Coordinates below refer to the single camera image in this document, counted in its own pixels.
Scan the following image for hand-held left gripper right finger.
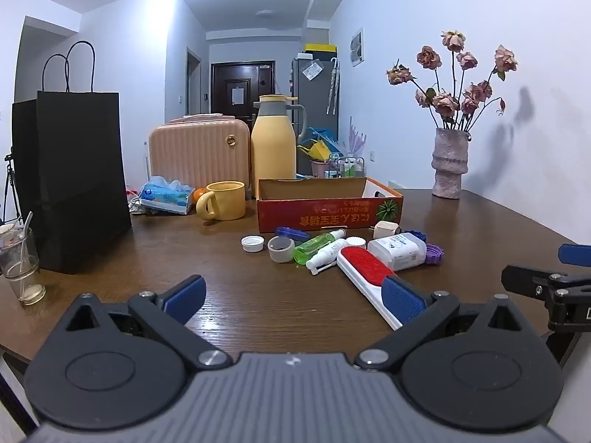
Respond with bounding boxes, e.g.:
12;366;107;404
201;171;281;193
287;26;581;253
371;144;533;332
353;273;539;372

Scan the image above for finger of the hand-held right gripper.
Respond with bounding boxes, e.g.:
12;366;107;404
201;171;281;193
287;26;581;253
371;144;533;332
501;265;591;308
558;243;591;267

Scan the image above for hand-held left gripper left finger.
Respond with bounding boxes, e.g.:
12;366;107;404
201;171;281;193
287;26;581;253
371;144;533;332
48;274;234;372

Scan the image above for white labelled plastic box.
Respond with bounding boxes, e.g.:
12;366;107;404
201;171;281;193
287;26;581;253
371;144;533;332
367;233;428;272

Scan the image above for red and white lint brush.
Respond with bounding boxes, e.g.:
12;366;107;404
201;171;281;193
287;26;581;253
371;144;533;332
336;245;428;332

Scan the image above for white cube charger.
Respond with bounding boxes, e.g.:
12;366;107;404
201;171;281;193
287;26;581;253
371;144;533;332
372;220;400;241

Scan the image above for white spray bottle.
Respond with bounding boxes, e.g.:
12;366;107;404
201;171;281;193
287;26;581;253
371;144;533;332
305;238;352;276

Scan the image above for green spray bottle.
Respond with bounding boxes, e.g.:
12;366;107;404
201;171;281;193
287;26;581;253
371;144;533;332
293;229;347;267

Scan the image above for red cardboard box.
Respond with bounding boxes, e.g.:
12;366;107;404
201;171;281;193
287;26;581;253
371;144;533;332
256;176;405;234

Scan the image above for blue lid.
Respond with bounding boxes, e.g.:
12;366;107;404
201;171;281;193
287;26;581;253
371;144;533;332
275;226;312;243

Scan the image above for blue tissue pack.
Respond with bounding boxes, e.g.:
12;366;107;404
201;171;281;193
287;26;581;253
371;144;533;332
139;176;197;216

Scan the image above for yellow mug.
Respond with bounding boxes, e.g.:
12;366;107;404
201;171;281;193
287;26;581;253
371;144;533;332
196;181;246;221

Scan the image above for grey tape roll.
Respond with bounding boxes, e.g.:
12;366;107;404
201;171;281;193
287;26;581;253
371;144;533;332
267;235;296;264

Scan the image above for pink textured vase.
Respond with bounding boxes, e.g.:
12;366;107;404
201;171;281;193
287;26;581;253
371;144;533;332
431;127;472;200

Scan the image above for pink ribbed suitcase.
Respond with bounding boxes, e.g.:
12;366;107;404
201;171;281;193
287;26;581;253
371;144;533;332
148;118;251;199

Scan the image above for black paper bag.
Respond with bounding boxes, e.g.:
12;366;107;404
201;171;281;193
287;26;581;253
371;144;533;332
11;41;133;274

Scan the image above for clear glass cup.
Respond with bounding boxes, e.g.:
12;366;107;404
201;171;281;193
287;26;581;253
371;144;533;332
0;222;47;306

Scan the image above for yellow watering can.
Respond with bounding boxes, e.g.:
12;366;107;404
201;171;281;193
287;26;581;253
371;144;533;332
297;140;331;160

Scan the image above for clear drinking straw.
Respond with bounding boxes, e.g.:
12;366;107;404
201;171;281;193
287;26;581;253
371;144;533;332
11;211;34;282

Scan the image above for yellow thermos jug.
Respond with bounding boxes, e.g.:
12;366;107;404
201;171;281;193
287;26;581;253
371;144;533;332
250;94;308;181

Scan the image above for pink cloth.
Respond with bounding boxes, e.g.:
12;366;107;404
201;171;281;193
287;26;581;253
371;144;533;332
168;114;236;124

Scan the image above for blue plastic rack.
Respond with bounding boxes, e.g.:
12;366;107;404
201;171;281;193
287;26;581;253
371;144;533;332
305;125;341;148

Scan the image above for dried pink roses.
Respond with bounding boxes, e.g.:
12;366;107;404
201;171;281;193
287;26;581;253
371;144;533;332
386;30;519;133

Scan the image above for dark brown door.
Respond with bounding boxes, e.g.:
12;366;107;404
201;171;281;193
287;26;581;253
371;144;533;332
211;60;277;123

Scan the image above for grey interior door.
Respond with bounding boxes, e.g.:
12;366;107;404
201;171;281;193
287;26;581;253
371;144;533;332
185;47;203;116

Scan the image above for black tripod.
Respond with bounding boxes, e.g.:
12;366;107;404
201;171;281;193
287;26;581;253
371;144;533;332
2;148;22;224

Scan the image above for grey fridge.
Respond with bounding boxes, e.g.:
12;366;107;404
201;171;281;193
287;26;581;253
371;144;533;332
290;52;341;149

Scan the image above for white folded umbrella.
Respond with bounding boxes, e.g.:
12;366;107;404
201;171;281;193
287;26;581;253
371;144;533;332
326;57;341;116

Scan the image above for white cables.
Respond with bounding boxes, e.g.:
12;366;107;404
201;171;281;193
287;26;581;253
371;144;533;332
124;188;149;216

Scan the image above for wire cart with bottles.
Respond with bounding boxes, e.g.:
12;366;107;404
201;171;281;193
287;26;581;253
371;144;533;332
338;154;367;179

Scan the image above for purple wall decoration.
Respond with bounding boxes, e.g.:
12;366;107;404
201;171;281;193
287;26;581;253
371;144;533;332
346;116;366;158

